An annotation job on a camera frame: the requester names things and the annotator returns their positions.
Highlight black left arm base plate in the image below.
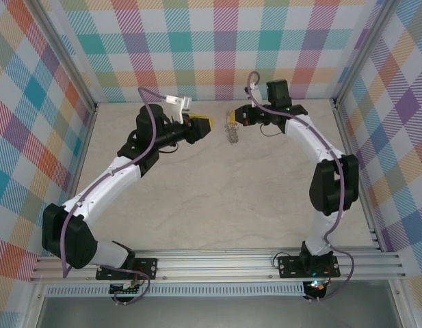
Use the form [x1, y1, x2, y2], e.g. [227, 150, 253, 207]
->
[95, 258, 159, 282]

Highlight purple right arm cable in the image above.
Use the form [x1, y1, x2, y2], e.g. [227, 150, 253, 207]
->
[247, 70, 355, 303]

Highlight white slotted cable duct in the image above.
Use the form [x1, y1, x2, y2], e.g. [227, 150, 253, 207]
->
[45, 282, 306, 297]

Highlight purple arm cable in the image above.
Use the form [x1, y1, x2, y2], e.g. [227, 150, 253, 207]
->
[62, 87, 169, 307]
[247, 70, 355, 303]

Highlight small circuit board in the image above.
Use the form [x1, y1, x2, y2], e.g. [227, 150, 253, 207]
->
[304, 278, 330, 298]
[109, 282, 143, 297]

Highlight aluminium corner post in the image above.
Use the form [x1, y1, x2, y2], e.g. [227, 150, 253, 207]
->
[333, 0, 399, 103]
[32, 0, 98, 110]

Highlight aluminium mounting rail beam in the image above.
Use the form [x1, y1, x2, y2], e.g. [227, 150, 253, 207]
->
[29, 249, 406, 283]

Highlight grey metal panel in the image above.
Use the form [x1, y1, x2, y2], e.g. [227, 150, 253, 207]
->
[36, 296, 401, 328]

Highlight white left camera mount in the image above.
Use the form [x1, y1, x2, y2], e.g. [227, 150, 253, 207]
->
[164, 94, 185, 124]

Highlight aluminium side rail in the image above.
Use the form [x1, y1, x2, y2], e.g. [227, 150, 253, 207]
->
[51, 102, 99, 256]
[332, 98, 382, 252]

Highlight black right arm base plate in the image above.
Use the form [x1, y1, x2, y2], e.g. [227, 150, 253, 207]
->
[277, 255, 341, 279]

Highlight metal keyring plate with rings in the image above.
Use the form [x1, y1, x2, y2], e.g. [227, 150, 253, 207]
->
[224, 108, 241, 146]

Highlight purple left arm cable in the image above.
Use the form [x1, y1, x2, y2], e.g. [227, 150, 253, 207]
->
[62, 87, 169, 307]

